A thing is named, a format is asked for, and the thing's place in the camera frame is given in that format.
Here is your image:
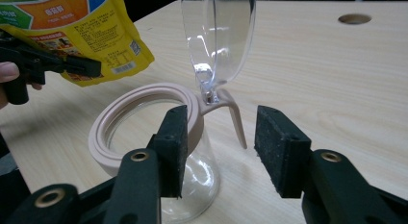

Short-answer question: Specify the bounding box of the clear jar with pink handle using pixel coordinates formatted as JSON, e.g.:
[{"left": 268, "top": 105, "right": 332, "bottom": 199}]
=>
[{"left": 88, "top": 0, "right": 258, "bottom": 224}]

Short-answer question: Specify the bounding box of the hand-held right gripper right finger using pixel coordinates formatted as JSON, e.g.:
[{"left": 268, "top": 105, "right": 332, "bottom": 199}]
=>
[{"left": 254, "top": 105, "right": 398, "bottom": 224}]

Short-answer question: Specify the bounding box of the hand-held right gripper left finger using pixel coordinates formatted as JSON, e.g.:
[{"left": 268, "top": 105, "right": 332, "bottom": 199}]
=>
[{"left": 104, "top": 104, "right": 189, "bottom": 224}]

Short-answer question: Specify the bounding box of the yellow seasoning bag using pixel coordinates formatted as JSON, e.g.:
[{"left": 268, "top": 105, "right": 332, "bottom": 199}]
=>
[{"left": 0, "top": 0, "right": 156, "bottom": 87}]

